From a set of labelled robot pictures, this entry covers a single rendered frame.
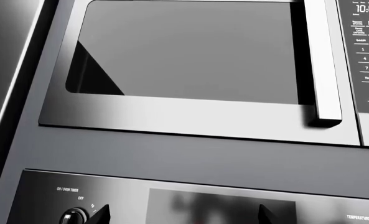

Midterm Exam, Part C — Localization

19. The stainless steel microwave door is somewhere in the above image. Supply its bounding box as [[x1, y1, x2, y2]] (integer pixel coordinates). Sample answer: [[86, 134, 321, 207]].
[[37, 0, 362, 147]]

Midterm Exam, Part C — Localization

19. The steel microwave door handle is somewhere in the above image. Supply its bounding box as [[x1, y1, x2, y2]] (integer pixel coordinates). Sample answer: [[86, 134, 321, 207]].
[[304, 0, 343, 128]]

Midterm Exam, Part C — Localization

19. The microwave keypad control panel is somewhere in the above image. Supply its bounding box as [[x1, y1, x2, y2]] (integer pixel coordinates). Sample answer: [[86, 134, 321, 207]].
[[335, 0, 369, 148]]

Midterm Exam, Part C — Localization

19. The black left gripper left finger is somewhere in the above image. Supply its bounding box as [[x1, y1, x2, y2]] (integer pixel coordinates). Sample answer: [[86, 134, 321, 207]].
[[85, 203, 111, 224]]

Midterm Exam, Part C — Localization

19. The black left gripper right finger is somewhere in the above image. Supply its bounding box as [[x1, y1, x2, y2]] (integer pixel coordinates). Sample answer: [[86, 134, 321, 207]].
[[258, 203, 287, 224]]

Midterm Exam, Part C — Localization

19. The black oven timer knob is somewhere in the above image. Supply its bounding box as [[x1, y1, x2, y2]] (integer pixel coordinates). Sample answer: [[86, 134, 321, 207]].
[[58, 207, 91, 224]]

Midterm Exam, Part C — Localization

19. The black oven control panel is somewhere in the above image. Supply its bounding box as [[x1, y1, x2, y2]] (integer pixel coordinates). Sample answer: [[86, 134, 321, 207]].
[[4, 168, 369, 224]]

